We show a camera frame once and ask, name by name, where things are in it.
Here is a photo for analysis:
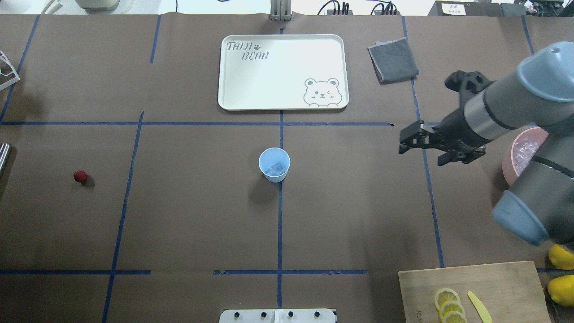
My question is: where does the aluminium frame post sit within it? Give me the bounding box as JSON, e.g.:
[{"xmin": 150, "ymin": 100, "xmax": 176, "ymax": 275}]
[{"xmin": 270, "ymin": 0, "xmax": 292, "ymax": 21}]

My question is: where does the steel muddler with black tip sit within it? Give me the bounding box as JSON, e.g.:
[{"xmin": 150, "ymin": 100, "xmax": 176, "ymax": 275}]
[{"xmin": 0, "ymin": 142, "xmax": 12, "ymax": 177}]

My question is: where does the pink bowl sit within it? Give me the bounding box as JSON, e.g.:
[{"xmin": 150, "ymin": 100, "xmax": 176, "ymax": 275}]
[{"xmin": 502, "ymin": 127, "xmax": 549, "ymax": 186}]

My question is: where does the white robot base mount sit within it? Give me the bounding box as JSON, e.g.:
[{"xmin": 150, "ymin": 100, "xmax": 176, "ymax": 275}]
[{"xmin": 219, "ymin": 308, "xmax": 338, "ymax": 323}]

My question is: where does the lemon slice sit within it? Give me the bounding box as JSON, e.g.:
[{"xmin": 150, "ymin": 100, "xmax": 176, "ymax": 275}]
[
  {"xmin": 433, "ymin": 288, "xmax": 461, "ymax": 310},
  {"xmin": 438, "ymin": 302, "xmax": 465, "ymax": 319},
  {"xmin": 441, "ymin": 311, "xmax": 468, "ymax": 323}
]

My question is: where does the pile of ice cubes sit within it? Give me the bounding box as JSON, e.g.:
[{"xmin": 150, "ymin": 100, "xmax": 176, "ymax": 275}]
[{"xmin": 511, "ymin": 134, "xmax": 546, "ymax": 176}]

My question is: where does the white bear serving tray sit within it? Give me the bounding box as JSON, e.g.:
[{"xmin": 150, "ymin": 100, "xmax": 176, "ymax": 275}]
[{"xmin": 217, "ymin": 34, "xmax": 350, "ymax": 112}]

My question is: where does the grey folded cloth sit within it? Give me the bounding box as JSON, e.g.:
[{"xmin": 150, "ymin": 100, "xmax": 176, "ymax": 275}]
[{"xmin": 368, "ymin": 37, "xmax": 420, "ymax": 84}]

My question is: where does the yellow plastic knife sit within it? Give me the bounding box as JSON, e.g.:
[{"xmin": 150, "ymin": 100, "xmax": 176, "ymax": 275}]
[{"xmin": 467, "ymin": 291, "xmax": 493, "ymax": 323}]

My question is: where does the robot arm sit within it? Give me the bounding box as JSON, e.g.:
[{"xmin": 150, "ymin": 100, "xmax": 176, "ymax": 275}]
[{"xmin": 399, "ymin": 41, "xmax": 574, "ymax": 251}]

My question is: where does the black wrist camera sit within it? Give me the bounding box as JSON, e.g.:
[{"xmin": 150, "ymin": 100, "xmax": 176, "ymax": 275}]
[{"xmin": 444, "ymin": 71, "xmax": 494, "ymax": 108}]

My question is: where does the red strawberry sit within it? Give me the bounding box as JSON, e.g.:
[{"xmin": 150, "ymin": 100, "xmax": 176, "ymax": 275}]
[{"xmin": 73, "ymin": 170, "xmax": 89, "ymax": 184}]

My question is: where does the light blue cup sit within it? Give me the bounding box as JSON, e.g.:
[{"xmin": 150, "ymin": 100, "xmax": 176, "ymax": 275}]
[{"xmin": 258, "ymin": 147, "xmax": 291, "ymax": 183}]

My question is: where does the wooden cutting board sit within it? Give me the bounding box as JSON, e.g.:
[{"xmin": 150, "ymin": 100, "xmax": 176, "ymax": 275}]
[{"xmin": 398, "ymin": 261, "xmax": 551, "ymax": 323}]

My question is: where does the whole yellow lemon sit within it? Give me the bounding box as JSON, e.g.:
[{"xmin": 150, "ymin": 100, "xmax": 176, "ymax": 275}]
[
  {"xmin": 548, "ymin": 244, "xmax": 574, "ymax": 271},
  {"xmin": 547, "ymin": 275, "xmax": 574, "ymax": 307}
]

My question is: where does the black box with label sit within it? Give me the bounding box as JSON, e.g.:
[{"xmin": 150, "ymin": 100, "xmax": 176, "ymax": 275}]
[{"xmin": 428, "ymin": 0, "xmax": 526, "ymax": 17}]

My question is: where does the white wire cup rack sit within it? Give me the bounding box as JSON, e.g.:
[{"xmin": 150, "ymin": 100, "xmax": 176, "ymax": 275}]
[{"xmin": 0, "ymin": 51, "xmax": 20, "ymax": 90}]

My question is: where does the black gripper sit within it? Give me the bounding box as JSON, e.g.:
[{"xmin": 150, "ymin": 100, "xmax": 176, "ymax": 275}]
[{"xmin": 399, "ymin": 108, "xmax": 486, "ymax": 167}]

